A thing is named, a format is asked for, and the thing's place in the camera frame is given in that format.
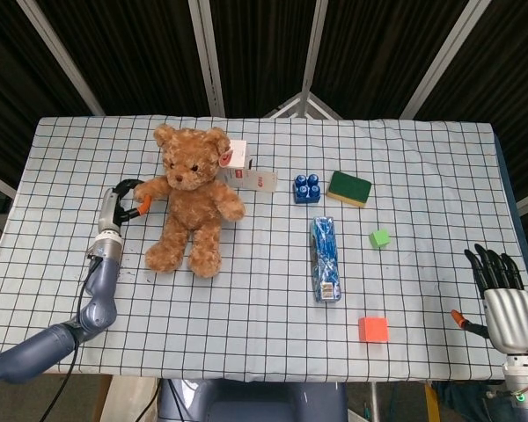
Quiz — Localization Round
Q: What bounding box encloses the yellow post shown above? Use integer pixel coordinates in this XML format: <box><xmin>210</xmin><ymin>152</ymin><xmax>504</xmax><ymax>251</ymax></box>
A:
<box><xmin>425</xmin><ymin>381</ymin><xmax>439</xmax><ymax>422</ymax></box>

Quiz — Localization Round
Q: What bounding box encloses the light blue checkered tablecloth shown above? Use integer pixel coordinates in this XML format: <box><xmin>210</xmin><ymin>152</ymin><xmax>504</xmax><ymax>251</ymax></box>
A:
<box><xmin>0</xmin><ymin>115</ymin><xmax>528</xmax><ymax>382</ymax></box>

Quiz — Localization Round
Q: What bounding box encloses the orange cube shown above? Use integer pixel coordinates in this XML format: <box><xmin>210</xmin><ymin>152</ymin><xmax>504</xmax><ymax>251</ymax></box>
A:
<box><xmin>357</xmin><ymin>316</ymin><xmax>390</xmax><ymax>344</ymax></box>

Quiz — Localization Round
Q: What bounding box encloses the blue toy building block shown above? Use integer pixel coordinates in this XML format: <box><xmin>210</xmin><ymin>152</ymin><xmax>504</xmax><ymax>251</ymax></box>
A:
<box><xmin>292</xmin><ymin>173</ymin><xmax>323</xmax><ymax>205</ymax></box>

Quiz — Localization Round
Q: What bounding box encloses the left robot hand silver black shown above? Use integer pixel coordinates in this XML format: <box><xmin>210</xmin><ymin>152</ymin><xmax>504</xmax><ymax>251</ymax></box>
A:
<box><xmin>97</xmin><ymin>178</ymin><xmax>153</xmax><ymax>235</ymax></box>

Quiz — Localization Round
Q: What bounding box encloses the brown teddy bear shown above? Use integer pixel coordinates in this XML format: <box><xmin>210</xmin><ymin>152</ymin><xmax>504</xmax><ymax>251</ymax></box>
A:
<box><xmin>133</xmin><ymin>124</ymin><xmax>246</xmax><ymax>279</ymax></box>

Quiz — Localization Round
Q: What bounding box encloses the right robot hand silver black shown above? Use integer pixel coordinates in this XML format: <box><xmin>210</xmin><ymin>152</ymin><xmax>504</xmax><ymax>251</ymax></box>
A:
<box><xmin>451</xmin><ymin>244</ymin><xmax>528</xmax><ymax>355</ymax></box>

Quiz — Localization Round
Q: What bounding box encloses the flat white box red print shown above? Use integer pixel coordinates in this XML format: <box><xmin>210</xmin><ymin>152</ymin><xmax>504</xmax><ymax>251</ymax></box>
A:
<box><xmin>222</xmin><ymin>168</ymin><xmax>278</xmax><ymax>194</ymax></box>

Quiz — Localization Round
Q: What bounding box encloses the dark blue under cloth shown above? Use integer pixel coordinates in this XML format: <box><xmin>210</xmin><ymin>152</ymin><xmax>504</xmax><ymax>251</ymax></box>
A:
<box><xmin>494</xmin><ymin>127</ymin><xmax>528</xmax><ymax>309</ymax></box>

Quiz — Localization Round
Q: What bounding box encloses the white aluminium frame post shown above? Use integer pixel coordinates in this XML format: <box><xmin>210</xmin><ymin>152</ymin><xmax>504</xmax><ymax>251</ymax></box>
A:
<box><xmin>188</xmin><ymin>0</ymin><xmax>226</xmax><ymax>118</ymax></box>
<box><xmin>299</xmin><ymin>0</ymin><xmax>329</xmax><ymax>96</ymax></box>
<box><xmin>17</xmin><ymin>0</ymin><xmax>106</xmax><ymax>117</ymax></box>
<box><xmin>400</xmin><ymin>0</ymin><xmax>486</xmax><ymax>120</ymax></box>

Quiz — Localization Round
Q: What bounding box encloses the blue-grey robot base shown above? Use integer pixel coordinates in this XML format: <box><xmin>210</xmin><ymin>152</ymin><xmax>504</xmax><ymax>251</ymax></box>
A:
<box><xmin>157</xmin><ymin>378</ymin><xmax>348</xmax><ymax>422</ymax></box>

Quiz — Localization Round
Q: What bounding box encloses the green cube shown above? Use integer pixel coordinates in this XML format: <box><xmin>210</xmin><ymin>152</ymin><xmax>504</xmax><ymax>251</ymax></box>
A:
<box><xmin>369</xmin><ymin>229</ymin><xmax>392</xmax><ymax>250</ymax></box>

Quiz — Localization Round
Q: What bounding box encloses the small white carton box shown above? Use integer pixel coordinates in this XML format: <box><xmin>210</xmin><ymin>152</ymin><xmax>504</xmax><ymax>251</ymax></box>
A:
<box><xmin>226</xmin><ymin>139</ymin><xmax>253</xmax><ymax>171</ymax></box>

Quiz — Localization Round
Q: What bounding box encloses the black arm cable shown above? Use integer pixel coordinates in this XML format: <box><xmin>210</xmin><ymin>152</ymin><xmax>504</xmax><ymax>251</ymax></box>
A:
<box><xmin>47</xmin><ymin>255</ymin><xmax>105</xmax><ymax>422</ymax></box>

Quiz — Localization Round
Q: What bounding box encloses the beige board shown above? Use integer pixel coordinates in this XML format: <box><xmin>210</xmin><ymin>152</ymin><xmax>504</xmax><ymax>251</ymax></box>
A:
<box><xmin>99</xmin><ymin>375</ymin><xmax>159</xmax><ymax>422</ymax></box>

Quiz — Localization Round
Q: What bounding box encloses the white triangular frame brace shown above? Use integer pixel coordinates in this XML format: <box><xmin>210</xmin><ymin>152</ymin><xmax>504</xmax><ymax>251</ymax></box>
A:
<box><xmin>263</xmin><ymin>91</ymin><xmax>343</xmax><ymax>120</ymax></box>

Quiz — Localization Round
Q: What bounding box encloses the blue item in plastic wrap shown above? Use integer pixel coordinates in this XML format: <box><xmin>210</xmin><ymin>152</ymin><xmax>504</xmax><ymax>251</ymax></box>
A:
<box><xmin>310</xmin><ymin>215</ymin><xmax>343</xmax><ymax>304</ymax></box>

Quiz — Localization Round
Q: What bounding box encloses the green and yellow sponge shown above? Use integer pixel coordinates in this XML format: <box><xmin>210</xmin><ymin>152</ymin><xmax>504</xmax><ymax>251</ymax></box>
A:
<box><xmin>326</xmin><ymin>171</ymin><xmax>373</xmax><ymax>208</ymax></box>

